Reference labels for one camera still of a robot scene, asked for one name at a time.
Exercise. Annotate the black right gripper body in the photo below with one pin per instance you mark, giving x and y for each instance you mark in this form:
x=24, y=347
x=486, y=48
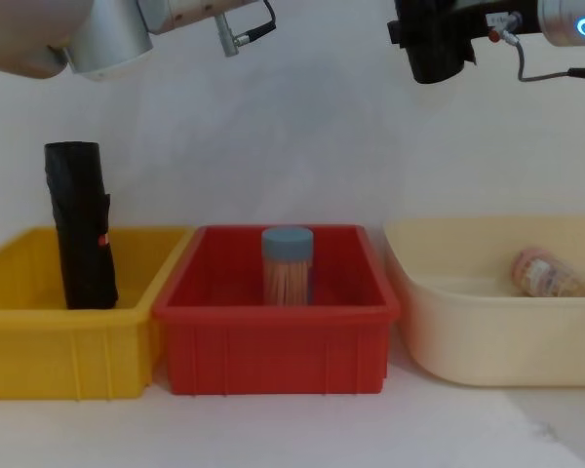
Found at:
x=439, y=29

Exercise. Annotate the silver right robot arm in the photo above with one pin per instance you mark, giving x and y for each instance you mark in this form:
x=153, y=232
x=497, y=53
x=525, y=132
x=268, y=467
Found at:
x=565, y=19

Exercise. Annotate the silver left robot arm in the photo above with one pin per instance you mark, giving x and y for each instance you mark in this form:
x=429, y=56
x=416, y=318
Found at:
x=112, y=34

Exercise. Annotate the clear jar with pink lid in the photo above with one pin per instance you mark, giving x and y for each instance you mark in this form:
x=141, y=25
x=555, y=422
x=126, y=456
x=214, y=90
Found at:
x=551, y=278

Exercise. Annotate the toothpick jar with grey lid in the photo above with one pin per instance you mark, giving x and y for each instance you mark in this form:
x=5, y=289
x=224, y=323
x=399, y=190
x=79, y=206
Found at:
x=287, y=273

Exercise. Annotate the cream plastic basin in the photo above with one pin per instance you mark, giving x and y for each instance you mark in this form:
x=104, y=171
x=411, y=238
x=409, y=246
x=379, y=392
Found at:
x=492, y=341

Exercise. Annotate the red plastic bin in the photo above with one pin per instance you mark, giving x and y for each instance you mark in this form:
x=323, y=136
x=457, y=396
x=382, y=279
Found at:
x=273, y=351

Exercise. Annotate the black bag roll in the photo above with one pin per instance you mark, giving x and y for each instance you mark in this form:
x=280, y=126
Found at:
x=80, y=219

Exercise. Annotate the white cloth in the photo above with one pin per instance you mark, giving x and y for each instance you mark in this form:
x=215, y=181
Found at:
x=292, y=429

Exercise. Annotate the yellow plastic bin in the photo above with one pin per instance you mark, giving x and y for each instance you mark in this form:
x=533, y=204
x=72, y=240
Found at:
x=53, y=351

